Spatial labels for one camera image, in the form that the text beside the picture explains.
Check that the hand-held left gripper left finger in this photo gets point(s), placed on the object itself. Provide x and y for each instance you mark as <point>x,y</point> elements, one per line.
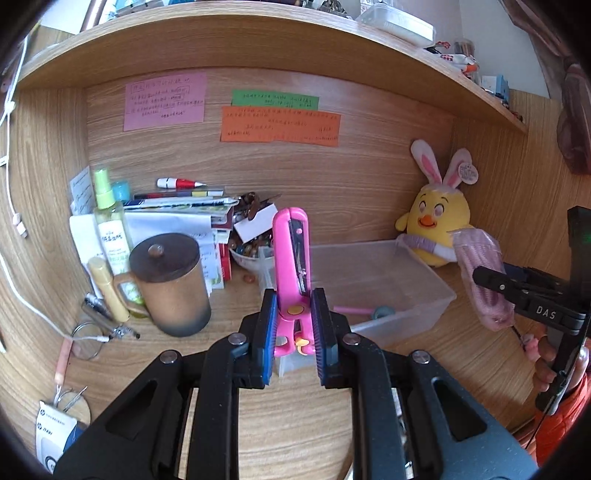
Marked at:
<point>267,341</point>

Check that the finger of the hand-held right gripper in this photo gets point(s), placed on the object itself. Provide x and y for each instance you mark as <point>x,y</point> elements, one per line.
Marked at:
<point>531,307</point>
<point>535,274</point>

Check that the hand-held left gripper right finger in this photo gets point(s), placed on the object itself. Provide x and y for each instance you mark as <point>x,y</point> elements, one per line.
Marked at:
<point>323,341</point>

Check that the clear plastic bin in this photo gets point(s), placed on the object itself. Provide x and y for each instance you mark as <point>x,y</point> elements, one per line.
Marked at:
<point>369,272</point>

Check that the pink scissors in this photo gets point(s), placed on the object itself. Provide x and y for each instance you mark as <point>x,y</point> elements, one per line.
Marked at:
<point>282,249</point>

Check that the person's right forearm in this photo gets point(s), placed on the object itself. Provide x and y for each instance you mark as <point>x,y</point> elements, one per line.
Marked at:
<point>568,429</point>

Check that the person's right hand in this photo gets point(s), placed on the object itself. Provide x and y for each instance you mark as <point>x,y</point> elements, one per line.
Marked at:
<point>544,364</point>

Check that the teal round tape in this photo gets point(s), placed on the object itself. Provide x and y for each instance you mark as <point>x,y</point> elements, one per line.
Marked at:
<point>383,312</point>

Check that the bowl of beads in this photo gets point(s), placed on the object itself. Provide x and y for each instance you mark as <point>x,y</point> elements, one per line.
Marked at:
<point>249,254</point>

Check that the brown ceramic mug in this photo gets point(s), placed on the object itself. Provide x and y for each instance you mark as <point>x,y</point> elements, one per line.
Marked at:
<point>178,300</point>

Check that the yellow chick plush toy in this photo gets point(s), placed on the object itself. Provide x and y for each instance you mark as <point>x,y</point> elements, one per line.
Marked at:
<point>438,217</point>

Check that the plush hang tag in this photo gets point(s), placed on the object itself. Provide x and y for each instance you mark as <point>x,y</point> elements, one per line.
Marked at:
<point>467,172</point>

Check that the dark wooden mug lid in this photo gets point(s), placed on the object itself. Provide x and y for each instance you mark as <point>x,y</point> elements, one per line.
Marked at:
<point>161,258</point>

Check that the brown curtain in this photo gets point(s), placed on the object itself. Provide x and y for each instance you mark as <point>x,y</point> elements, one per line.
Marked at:
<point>575,120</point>

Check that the white paper sheets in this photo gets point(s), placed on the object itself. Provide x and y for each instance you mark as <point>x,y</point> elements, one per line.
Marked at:
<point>161,226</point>

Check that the black pen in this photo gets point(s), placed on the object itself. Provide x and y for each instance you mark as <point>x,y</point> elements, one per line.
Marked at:
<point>111,325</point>
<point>99,304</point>

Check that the stack of books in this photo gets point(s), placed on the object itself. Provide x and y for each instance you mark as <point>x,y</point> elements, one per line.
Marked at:
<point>184,203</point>

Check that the pale yellow marker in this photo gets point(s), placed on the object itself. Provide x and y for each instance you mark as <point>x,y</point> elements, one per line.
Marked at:
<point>109,291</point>

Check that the red white pen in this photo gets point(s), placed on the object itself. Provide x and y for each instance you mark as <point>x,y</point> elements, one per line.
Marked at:
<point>178,183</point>

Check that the green spray bottle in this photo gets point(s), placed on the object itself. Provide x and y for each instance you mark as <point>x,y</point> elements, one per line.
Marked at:
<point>111,230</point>

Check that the teal capped bottle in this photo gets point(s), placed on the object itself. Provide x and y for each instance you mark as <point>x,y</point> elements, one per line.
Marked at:
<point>121,190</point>

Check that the orange sticky note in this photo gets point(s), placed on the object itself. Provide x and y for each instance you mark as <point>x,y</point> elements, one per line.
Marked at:
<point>277,127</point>

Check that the white blue printed box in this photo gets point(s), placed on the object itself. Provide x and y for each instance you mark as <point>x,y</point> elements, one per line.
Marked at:
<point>53,434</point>

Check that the white handwritten note card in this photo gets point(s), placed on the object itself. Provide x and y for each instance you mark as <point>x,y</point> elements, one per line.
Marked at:
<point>81,189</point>

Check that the green sticky note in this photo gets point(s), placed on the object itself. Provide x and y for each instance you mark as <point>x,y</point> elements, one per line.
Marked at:
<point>274,99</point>

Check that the pink sticky note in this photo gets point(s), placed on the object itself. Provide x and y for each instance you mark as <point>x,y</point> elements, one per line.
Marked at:
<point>164,101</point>

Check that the clear lidded container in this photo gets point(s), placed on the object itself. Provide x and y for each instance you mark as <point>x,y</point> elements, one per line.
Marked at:
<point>397,21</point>

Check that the wooden shelf board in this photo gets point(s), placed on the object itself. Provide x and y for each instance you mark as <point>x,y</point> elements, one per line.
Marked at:
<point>231,46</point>

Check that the metal frame glasses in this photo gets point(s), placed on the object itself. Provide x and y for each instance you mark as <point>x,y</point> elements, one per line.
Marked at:
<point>92,323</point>

